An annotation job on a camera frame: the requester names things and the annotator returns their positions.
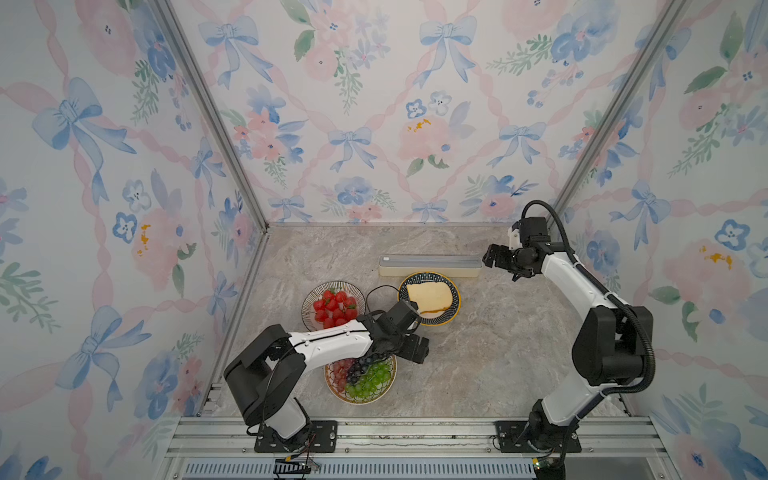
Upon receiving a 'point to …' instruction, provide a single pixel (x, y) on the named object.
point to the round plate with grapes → (372, 398)
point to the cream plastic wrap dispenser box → (400, 265)
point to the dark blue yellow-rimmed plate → (438, 317)
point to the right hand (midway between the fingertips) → (499, 259)
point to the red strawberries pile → (335, 308)
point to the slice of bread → (430, 296)
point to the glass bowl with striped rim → (316, 293)
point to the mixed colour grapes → (361, 378)
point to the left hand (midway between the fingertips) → (417, 347)
